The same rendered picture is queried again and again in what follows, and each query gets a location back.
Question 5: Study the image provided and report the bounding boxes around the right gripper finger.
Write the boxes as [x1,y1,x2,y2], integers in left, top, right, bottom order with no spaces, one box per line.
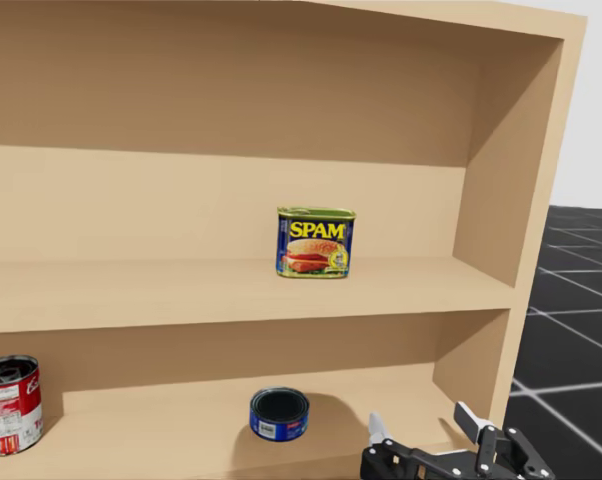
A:
[453,400,553,477]
[367,411,396,453]

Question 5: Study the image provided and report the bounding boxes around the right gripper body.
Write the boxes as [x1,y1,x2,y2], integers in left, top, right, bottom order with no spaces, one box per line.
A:
[359,443,556,480]

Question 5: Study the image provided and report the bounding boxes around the blue flat can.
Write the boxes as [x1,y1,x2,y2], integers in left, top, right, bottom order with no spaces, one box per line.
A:
[249,386,311,442]

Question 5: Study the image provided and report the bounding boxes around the green and blue rectangular can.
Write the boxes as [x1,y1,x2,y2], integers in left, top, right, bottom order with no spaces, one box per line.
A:
[275,205,358,280]

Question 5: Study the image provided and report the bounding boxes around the red and white can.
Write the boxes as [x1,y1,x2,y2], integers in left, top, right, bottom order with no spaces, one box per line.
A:
[0,354,45,457]

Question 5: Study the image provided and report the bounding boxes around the pale wooden shelf unit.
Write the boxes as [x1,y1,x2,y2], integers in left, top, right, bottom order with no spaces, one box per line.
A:
[0,0,590,480]

